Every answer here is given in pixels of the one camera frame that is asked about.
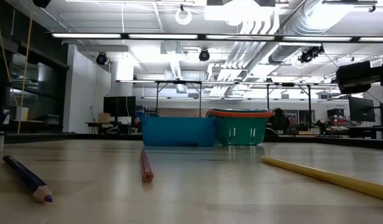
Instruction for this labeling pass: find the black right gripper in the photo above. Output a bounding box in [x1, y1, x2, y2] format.
[336, 60, 383, 100]

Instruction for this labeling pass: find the yellow pencil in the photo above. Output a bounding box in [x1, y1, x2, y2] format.
[259, 155, 383, 202]

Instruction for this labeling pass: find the red coloured pencil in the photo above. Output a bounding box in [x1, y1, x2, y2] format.
[140, 149, 155, 184]

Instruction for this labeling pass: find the dark blue coloured pencil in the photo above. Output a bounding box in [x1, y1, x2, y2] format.
[2, 154, 53, 203]

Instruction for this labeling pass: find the black computer monitor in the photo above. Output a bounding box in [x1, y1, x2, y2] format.
[348, 96, 376, 123]
[103, 96, 137, 118]

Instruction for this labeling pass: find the person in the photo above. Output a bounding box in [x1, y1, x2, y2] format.
[267, 107, 292, 135]

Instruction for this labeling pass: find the green basket with orange rim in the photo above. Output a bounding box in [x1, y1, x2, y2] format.
[206, 108, 274, 146]

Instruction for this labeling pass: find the blue plastic bin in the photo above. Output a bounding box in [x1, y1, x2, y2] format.
[141, 116, 217, 147]

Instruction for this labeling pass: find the overhead light bar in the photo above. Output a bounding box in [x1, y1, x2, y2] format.
[50, 32, 383, 44]

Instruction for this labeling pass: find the black desk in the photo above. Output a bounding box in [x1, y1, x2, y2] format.
[85, 121, 137, 135]

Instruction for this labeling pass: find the white container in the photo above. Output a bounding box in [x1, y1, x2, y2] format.
[16, 106, 29, 121]

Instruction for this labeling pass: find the black ceiling camera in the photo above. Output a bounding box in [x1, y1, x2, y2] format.
[298, 45, 325, 64]

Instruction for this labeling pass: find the black metal frame stand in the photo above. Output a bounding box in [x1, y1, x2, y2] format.
[155, 80, 202, 118]
[267, 83, 313, 121]

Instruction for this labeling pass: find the white ring light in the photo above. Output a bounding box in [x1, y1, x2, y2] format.
[175, 6, 193, 26]

